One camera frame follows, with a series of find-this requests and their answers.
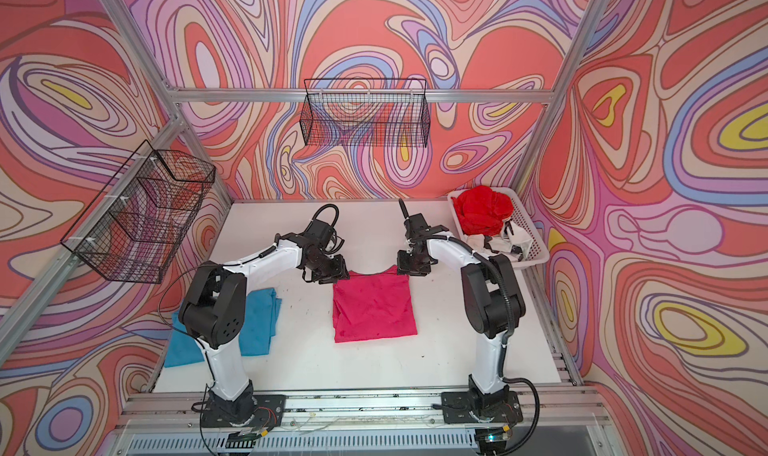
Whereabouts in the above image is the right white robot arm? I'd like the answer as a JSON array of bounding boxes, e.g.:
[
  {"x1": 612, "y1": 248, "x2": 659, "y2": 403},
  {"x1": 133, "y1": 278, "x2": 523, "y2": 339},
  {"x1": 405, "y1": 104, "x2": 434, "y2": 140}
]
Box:
[{"x1": 397, "y1": 200, "x2": 540, "y2": 426}]

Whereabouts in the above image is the black wire basket wall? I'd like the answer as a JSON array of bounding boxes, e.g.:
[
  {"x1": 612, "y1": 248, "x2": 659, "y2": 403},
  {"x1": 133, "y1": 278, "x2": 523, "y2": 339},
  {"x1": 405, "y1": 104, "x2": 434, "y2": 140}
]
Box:
[
  {"x1": 60, "y1": 141, "x2": 216, "y2": 284},
  {"x1": 299, "y1": 76, "x2": 431, "y2": 148}
]

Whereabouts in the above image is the white plastic laundry basket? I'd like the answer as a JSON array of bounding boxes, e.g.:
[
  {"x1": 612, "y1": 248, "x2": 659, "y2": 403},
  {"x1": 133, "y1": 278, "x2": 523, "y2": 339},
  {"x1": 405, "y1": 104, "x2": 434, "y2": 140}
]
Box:
[{"x1": 447, "y1": 187, "x2": 550, "y2": 270}]

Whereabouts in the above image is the magenta t shirt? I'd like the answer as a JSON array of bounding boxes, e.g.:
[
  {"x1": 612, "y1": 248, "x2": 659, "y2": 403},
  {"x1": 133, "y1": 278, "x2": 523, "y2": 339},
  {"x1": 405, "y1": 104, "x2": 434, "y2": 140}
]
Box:
[{"x1": 332, "y1": 266, "x2": 418, "y2": 343}]

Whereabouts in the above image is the white black garment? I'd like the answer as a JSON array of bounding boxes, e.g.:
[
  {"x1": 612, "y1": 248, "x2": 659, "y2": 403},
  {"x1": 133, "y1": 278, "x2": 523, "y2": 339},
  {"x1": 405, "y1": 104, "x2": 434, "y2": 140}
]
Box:
[{"x1": 467, "y1": 221, "x2": 533, "y2": 262}]

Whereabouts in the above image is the black wire basket back wall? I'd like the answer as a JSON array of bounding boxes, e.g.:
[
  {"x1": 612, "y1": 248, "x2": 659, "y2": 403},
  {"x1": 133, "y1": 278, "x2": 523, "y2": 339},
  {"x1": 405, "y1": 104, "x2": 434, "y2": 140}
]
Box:
[{"x1": 299, "y1": 76, "x2": 431, "y2": 148}]

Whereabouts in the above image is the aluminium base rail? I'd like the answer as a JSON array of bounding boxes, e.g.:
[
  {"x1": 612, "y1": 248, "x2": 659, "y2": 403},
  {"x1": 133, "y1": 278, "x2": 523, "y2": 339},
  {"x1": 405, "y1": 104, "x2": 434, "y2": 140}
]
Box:
[{"x1": 106, "y1": 385, "x2": 626, "y2": 455}]

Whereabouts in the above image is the folded teal t shirt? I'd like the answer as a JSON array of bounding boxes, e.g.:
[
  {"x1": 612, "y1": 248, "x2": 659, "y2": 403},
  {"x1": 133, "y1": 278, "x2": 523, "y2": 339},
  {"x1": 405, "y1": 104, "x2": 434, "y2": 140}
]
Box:
[{"x1": 164, "y1": 288, "x2": 282, "y2": 368}]

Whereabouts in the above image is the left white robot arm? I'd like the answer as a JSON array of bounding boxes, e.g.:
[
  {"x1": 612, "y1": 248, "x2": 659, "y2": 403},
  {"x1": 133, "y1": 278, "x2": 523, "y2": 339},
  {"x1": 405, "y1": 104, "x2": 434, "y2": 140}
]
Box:
[{"x1": 177, "y1": 203, "x2": 349, "y2": 428}]

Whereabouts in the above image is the black wire basket left wall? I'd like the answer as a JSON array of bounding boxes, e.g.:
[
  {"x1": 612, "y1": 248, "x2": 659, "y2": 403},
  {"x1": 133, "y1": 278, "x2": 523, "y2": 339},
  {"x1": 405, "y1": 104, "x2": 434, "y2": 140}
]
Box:
[{"x1": 60, "y1": 141, "x2": 216, "y2": 284}]

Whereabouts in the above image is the red t shirt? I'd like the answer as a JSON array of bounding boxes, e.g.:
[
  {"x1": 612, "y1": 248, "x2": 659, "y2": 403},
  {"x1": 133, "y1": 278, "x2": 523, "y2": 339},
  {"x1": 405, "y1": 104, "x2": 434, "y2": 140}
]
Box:
[{"x1": 451, "y1": 186, "x2": 514, "y2": 237}]

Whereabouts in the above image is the aluminium frame profile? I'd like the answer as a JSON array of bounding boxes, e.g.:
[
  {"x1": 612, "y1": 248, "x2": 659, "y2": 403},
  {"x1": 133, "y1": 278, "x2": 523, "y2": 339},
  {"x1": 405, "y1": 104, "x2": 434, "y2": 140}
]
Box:
[{"x1": 0, "y1": 0, "x2": 625, "y2": 367}]

